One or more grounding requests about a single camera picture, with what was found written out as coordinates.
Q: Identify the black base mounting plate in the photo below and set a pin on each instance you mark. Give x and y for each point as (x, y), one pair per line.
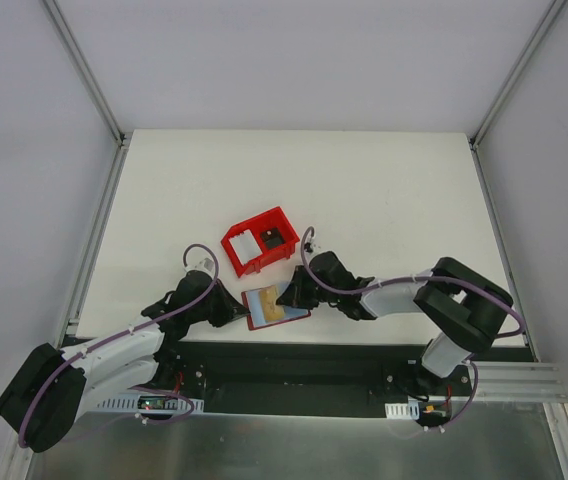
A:
(318, 380)

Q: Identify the right white cable duct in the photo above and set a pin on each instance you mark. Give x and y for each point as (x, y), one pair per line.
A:
(402, 411)

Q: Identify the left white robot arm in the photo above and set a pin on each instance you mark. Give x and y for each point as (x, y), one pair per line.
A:
(54, 387)

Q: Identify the white card stack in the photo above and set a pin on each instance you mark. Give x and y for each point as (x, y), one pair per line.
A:
(245, 247)

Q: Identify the right aluminium frame post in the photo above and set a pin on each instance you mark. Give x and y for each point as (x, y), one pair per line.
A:
(532, 46)

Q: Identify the left aluminium frame post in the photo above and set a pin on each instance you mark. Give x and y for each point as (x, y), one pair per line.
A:
(83, 70)

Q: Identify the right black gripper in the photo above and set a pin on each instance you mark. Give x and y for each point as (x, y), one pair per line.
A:
(302, 288)

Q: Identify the white cable duct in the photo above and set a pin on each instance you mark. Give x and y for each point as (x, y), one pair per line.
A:
(402, 411)
(149, 403)

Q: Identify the left white cable duct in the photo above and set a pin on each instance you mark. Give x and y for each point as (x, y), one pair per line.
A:
(149, 403)

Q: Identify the aluminium frame post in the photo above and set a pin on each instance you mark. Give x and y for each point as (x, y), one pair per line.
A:
(532, 46)
(83, 70)

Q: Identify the red plastic bin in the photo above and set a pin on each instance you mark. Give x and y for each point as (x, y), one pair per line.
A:
(272, 218)

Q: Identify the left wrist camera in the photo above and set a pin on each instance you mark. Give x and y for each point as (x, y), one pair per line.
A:
(206, 265)

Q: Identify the red leather card holder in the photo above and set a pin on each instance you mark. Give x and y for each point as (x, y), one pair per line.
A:
(255, 319)

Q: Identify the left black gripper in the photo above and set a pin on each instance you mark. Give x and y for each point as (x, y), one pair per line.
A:
(220, 305)

